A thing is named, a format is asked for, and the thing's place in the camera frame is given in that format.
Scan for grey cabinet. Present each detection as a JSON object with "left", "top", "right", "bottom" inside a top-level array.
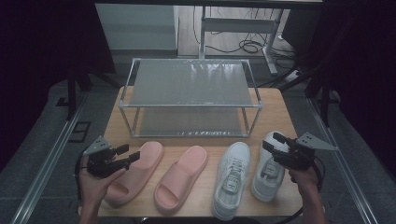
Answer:
[{"left": 94, "top": 3, "right": 180, "bottom": 51}]

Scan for black floor bracket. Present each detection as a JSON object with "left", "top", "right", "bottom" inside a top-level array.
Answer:
[{"left": 68, "top": 120, "right": 92, "bottom": 144}]

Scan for person's left hand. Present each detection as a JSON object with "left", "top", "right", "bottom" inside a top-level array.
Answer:
[{"left": 78, "top": 167, "right": 127, "bottom": 210}]

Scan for white power strip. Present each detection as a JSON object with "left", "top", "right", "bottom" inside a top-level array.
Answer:
[{"left": 284, "top": 69, "right": 304, "bottom": 84}]

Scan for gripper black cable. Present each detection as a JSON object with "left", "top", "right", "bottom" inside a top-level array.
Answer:
[
  {"left": 279, "top": 160, "right": 327, "bottom": 224},
  {"left": 73, "top": 151, "right": 92, "bottom": 200}
]

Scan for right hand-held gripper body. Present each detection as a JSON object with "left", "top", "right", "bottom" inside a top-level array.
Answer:
[{"left": 274, "top": 131, "right": 339, "bottom": 172}]

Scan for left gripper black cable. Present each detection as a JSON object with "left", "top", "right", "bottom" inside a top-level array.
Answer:
[{"left": 73, "top": 151, "right": 92, "bottom": 200}]

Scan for grey metal shoe rack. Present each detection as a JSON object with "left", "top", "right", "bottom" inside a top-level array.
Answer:
[{"left": 118, "top": 57, "right": 264, "bottom": 138}]

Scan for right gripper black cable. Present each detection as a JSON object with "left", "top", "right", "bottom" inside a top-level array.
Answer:
[{"left": 279, "top": 160, "right": 327, "bottom": 224}]

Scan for dark metal stand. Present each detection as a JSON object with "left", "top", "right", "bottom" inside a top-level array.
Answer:
[
  {"left": 258, "top": 55, "right": 344, "bottom": 128},
  {"left": 55, "top": 62, "right": 120, "bottom": 121}
]

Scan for white metal desk frame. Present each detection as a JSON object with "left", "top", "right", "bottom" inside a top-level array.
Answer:
[{"left": 199, "top": 6, "right": 280, "bottom": 77}]

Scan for black floor cables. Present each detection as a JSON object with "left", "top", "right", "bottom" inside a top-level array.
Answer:
[{"left": 191, "top": 6, "right": 297, "bottom": 61}]

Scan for person's right hand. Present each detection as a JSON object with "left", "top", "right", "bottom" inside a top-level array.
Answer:
[{"left": 288, "top": 167, "right": 320, "bottom": 196}]

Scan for pink slipper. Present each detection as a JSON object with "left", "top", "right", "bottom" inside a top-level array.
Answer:
[
  {"left": 103, "top": 141, "right": 165, "bottom": 209},
  {"left": 153, "top": 145, "right": 209, "bottom": 215}
]

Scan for white sneaker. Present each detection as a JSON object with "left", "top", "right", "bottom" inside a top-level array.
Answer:
[
  {"left": 250, "top": 131, "right": 290, "bottom": 203},
  {"left": 211, "top": 141, "right": 251, "bottom": 221}
]

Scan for dark curtain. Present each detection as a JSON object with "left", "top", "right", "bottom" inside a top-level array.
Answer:
[
  {"left": 306, "top": 0, "right": 396, "bottom": 178},
  {"left": 0, "top": 0, "right": 117, "bottom": 174}
]

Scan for black box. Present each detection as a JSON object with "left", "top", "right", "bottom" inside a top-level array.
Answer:
[{"left": 281, "top": 7, "right": 325, "bottom": 54}]

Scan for aluminium floor rail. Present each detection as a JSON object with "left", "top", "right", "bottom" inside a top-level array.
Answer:
[
  {"left": 306, "top": 96, "right": 379, "bottom": 224},
  {"left": 8, "top": 92, "right": 91, "bottom": 224}
]

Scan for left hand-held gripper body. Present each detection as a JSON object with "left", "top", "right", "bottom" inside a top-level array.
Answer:
[{"left": 83, "top": 135, "right": 127, "bottom": 179}]

